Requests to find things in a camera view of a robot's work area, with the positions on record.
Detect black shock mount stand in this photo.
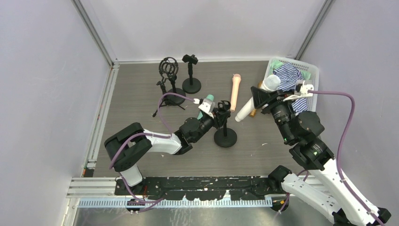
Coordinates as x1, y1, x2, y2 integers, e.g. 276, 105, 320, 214
159, 57, 185, 105

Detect white plastic basket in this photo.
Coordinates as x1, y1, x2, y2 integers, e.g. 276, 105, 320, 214
264, 57, 319, 113

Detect gold microphone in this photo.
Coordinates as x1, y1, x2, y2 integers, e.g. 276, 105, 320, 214
249, 81, 263, 118

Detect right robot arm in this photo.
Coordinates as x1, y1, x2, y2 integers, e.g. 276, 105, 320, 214
251, 85, 391, 226

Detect green microphone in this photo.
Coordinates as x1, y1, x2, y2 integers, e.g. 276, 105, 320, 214
197, 94, 215, 120

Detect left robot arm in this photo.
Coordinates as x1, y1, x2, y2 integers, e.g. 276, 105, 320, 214
104, 101, 231, 187

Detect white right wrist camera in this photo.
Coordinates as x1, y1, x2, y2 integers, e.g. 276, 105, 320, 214
283, 80, 314, 101

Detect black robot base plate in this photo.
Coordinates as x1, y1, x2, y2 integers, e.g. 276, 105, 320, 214
130, 176, 284, 201

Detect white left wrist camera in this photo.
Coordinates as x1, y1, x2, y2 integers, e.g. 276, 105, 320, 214
193, 98, 215, 120

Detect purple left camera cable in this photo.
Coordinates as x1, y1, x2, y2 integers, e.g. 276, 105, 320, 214
109, 92, 200, 213

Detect aluminium frame rail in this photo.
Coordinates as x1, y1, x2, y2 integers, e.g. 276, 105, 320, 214
66, 59, 120, 198

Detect black stand with clip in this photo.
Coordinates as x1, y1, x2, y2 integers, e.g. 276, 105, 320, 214
182, 54, 201, 94

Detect pink microphone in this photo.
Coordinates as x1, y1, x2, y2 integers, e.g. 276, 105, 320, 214
230, 74, 241, 112

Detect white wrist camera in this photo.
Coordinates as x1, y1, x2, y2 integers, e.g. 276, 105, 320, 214
193, 98, 215, 120
283, 80, 314, 101

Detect green cloth in basket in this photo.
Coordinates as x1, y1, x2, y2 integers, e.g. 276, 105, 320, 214
270, 60, 311, 90

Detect white microphone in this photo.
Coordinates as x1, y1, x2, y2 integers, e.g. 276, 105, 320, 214
235, 75, 281, 122

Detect blue striped cloth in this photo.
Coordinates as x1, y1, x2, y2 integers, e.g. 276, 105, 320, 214
272, 63, 308, 113

